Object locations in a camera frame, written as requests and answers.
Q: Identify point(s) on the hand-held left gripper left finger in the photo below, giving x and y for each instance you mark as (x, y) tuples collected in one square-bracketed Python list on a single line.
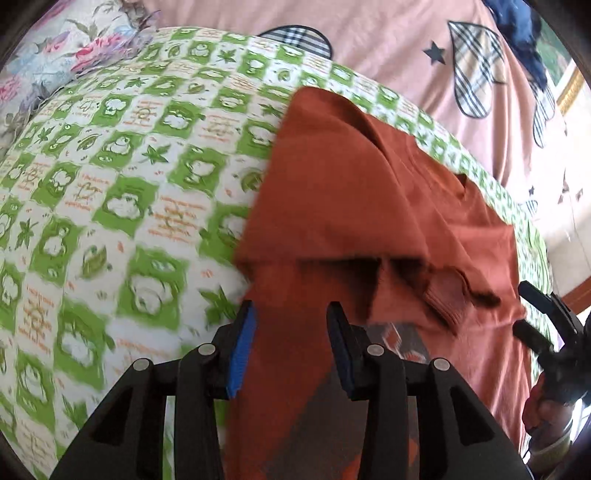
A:
[(241, 350)]

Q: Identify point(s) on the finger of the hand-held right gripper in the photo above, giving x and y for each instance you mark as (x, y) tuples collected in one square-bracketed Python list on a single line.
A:
[(531, 336), (538, 297)]

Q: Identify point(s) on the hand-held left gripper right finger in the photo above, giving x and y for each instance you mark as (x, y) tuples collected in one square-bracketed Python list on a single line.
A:
[(342, 360)]

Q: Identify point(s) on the orange knit sweater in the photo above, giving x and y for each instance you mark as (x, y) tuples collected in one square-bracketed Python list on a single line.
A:
[(346, 184)]

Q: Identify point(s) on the person's right hand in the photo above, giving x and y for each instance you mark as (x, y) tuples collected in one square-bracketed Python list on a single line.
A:
[(547, 415)]

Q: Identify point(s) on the green checkered printed blanket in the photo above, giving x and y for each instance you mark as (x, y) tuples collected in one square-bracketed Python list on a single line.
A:
[(115, 207)]

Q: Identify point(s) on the dark blue cloth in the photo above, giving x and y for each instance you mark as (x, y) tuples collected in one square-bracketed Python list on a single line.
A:
[(517, 27)]

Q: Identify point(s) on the pink quilt with plaid hearts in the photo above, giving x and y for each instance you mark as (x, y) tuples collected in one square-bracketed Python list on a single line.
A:
[(392, 46)]

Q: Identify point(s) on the pink floral pillow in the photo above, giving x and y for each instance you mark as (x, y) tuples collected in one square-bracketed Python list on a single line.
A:
[(92, 50)]

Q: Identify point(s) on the gold picture frame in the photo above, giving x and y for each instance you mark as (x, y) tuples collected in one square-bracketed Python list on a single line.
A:
[(571, 87)]

